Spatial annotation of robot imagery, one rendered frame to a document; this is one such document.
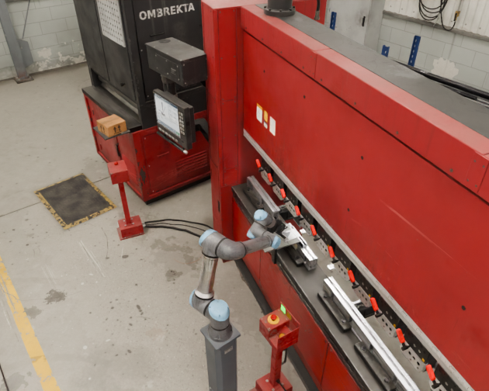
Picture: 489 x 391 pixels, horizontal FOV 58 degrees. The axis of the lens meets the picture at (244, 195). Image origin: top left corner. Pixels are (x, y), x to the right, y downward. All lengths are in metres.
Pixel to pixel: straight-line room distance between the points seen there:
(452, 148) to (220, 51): 1.92
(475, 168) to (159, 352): 2.77
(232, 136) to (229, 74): 0.51
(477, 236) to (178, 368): 2.51
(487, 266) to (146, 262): 3.25
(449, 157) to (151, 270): 3.15
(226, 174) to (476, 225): 2.32
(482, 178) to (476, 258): 0.31
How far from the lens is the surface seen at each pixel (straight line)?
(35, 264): 4.68
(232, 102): 3.33
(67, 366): 3.81
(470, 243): 1.75
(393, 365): 2.56
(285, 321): 2.84
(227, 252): 2.39
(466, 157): 1.64
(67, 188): 5.54
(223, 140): 3.45
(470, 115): 1.84
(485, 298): 1.80
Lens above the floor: 3.03
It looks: 37 degrees down
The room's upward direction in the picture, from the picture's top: straight up
